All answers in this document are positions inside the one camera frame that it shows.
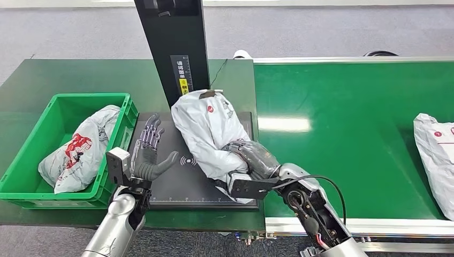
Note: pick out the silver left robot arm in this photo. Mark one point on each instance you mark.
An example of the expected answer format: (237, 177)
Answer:
(113, 227)

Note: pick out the yellow label on column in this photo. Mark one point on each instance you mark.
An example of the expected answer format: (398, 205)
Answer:
(183, 87)

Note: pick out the white package large red print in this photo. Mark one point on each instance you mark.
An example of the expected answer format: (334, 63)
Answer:
(78, 152)

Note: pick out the black scanner base plate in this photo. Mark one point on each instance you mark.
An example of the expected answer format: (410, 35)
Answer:
(184, 184)

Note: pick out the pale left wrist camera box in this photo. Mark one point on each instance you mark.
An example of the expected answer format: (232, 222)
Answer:
(117, 165)

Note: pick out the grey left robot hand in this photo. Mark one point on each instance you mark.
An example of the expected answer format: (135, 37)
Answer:
(147, 161)

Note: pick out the black scanner column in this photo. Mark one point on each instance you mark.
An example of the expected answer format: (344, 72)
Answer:
(173, 39)

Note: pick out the green plastic crate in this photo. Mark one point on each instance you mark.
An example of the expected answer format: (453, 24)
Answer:
(117, 117)

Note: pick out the metal connector ports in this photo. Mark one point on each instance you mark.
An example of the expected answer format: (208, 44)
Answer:
(252, 237)

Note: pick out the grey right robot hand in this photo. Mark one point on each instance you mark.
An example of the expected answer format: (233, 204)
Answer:
(255, 158)

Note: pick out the white package round red logo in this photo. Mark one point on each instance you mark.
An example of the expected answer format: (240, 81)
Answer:
(205, 131)

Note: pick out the white round object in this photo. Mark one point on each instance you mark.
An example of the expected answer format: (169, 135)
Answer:
(242, 54)

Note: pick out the dark green table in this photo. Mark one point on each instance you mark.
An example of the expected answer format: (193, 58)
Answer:
(88, 74)

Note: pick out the green conveyor belt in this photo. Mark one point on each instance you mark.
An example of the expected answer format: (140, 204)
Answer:
(347, 142)

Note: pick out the aluminium conveyor frame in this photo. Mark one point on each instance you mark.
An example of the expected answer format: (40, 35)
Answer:
(390, 227)

